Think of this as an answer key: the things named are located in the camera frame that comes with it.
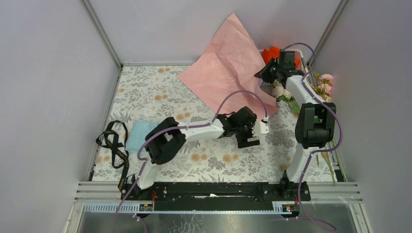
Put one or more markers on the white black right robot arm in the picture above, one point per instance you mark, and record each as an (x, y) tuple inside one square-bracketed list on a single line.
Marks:
[(316, 120)]

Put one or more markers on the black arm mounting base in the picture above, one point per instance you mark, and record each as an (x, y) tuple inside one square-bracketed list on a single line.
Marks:
[(188, 196)]

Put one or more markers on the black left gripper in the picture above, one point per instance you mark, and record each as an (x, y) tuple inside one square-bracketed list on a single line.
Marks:
[(241, 139)]

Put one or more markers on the black printed ribbon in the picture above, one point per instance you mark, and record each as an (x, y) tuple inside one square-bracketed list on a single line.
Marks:
[(110, 139)]

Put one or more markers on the light blue towel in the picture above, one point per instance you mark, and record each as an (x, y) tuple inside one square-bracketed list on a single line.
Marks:
[(139, 131)]

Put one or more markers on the orange cloth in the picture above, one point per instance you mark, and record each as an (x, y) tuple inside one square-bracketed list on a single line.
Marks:
[(274, 52)]

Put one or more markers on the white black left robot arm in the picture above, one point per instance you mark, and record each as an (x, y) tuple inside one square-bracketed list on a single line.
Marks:
[(166, 139)]

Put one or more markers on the white perforated plastic basket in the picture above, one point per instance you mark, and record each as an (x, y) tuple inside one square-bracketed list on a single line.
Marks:
[(302, 64)]

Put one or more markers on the white fake flower stem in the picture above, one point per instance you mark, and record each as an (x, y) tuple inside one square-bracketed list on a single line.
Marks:
[(281, 94)]

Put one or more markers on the pink fake flower stem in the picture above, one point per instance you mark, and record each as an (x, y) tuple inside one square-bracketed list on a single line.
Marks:
[(324, 86)]

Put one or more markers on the pink purple wrapping paper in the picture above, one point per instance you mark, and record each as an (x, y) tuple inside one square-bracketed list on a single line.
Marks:
[(223, 77)]

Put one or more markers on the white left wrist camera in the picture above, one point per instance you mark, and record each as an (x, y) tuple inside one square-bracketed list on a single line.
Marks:
[(260, 127)]

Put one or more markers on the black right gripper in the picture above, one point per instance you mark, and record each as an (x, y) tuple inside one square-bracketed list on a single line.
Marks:
[(263, 74)]

